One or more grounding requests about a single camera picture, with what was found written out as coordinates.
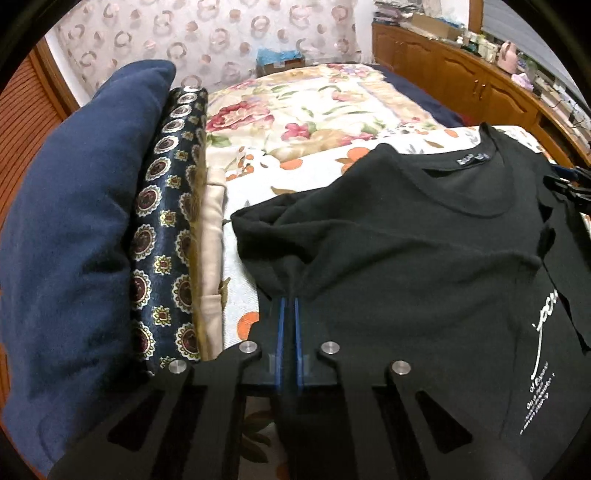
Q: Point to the navy blanket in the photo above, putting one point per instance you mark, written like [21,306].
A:
[439,112]

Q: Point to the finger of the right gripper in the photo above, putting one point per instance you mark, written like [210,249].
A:
[573,183]

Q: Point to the navy folded garment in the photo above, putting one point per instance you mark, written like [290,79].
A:
[65,268]

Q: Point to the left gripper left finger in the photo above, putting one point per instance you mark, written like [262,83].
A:
[187,424]

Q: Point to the dark patterned folded garment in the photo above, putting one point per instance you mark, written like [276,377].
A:
[164,208]

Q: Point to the wooden sideboard cabinet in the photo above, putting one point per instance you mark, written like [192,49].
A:
[478,91]

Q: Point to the brown louvered wardrobe door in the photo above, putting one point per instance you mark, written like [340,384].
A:
[33,103]

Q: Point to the cardboard box on cabinet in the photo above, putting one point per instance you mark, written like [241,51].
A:
[437,27]

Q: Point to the pink kettle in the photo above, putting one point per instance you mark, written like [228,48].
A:
[507,59]

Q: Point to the blue item box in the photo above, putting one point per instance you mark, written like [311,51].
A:
[269,61]

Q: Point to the grey window blind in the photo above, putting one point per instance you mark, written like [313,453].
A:
[503,22]

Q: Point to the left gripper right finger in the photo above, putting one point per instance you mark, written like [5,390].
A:
[365,414]

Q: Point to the circle pattern curtain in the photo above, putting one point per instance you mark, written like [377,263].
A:
[211,43]

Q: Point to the mustard yellow folded garment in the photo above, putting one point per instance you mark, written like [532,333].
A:
[207,297]

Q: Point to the black printed t-shirt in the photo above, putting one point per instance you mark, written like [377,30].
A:
[462,263]

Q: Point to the floral quilt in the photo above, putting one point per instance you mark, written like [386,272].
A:
[307,110]

